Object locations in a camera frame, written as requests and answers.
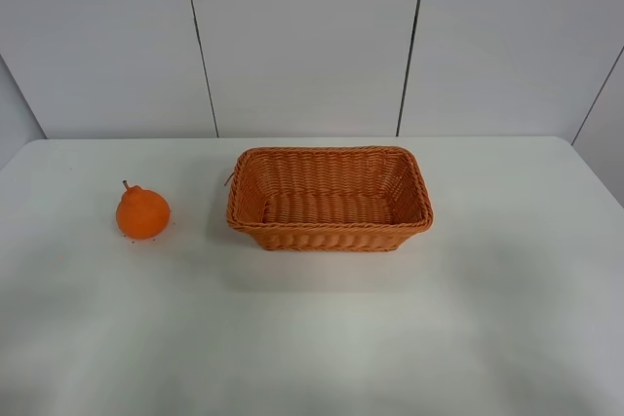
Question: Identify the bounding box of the orange wicker basket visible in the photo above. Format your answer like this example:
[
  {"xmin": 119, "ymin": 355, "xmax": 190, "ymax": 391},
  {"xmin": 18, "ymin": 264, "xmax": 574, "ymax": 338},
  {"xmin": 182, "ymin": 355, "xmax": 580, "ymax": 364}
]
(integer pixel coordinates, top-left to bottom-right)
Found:
[{"xmin": 226, "ymin": 146, "xmax": 434, "ymax": 252}]

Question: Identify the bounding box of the orange with stem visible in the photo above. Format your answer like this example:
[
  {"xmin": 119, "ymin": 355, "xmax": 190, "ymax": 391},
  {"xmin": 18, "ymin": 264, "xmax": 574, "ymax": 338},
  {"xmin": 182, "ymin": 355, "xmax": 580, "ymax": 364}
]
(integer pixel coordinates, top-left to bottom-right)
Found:
[{"xmin": 115, "ymin": 180, "xmax": 172, "ymax": 240}]

